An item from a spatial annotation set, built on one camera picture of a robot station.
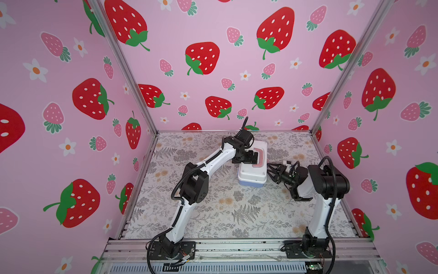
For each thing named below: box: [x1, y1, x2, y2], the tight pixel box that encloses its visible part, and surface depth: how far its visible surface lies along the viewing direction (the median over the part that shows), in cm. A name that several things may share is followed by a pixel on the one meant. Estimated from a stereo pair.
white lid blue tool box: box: [237, 140, 268, 188], surface depth 90 cm
